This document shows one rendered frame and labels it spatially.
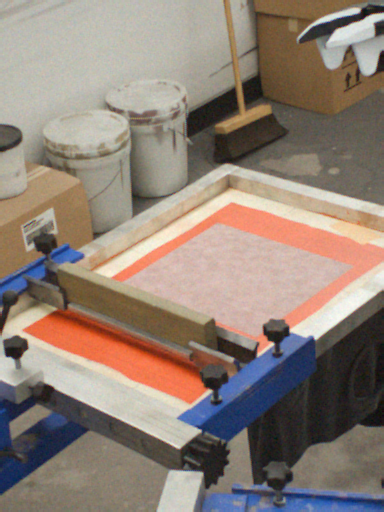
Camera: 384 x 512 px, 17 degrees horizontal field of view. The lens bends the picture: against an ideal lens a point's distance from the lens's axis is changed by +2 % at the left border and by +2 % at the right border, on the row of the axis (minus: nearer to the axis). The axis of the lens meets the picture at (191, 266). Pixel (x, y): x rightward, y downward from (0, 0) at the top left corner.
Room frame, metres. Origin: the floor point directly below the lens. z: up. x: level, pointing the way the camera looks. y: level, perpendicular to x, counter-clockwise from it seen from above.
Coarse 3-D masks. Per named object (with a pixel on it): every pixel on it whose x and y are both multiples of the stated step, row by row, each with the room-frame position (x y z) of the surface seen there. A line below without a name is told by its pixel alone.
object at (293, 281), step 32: (288, 256) 2.15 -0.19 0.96; (320, 256) 2.13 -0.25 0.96; (352, 256) 2.12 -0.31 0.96; (224, 288) 2.05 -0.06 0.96; (256, 288) 2.04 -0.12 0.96; (288, 288) 2.02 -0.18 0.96; (320, 288) 2.01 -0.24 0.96; (224, 320) 1.93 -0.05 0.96; (256, 320) 1.92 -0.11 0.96; (288, 320) 1.91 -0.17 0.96; (128, 352) 1.86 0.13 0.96; (160, 352) 1.85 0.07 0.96; (160, 384) 1.75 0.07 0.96; (192, 384) 1.74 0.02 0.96
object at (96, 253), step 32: (192, 192) 2.40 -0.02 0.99; (256, 192) 2.43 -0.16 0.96; (288, 192) 2.37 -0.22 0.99; (320, 192) 2.34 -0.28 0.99; (128, 224) 2.28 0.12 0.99; (160, 224) 2.31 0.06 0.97; (96, 256) 2.18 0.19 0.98; (320, 320) 1.85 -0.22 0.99; (352, 320) 1.87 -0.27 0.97; (32, 352) 1.84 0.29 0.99; (320, 352) 1.80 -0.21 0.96
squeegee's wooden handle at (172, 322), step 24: (72, 264) 2.01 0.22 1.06; (72, 288) 1.98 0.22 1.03; (96, 288) 1.94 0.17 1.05; (120, 288) 1.91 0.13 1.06; (120, 312) 1.90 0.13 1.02; (144, 312) 1.86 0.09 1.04; (168, 312) 1.82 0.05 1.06; (192, 312) 1.80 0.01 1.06; (168, 336) 1.82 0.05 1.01; (192, 336) 1.78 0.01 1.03; (216, 336) 1.78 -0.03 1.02
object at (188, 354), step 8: (72, 304) 1.98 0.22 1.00; (80, 312) 1.95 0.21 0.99; (88, 312) 1.94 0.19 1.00; (96, 312) 1.94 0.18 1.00; (96, 320) 1.92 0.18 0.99; (104, 320) 1.91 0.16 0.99; (112, 320) 1.91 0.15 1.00; (120, 328) 1.88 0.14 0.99; (128, 328) 1.87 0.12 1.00; (136, 328) 1.87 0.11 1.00; (136, 336) 1.86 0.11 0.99; (144, 336) 1.84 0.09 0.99; (152, 336) 1.84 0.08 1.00; (152, 344) 1.83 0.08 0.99; (160, 344) 1.82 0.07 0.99; (168, 344) 1.81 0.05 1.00; (176, 344) 1.81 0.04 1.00; (176, 352) 1.79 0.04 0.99; (184, 352) 1.78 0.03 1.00; (192, 352) 1.78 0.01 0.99
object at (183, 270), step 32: (224, 224) 2.31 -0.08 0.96; (256, 224) 2.29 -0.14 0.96; (288, 224) 2.28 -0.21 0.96; (160, 256) 2.20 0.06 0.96; (192, 256) 2.18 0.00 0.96; (224, 256) 2.17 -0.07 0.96; (256, 256) 2.16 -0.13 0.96; (160, 288) 2.07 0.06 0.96; (192, 288) 2.06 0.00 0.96; (64, 320) 1.99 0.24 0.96; (96, 352) 1.87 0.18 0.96
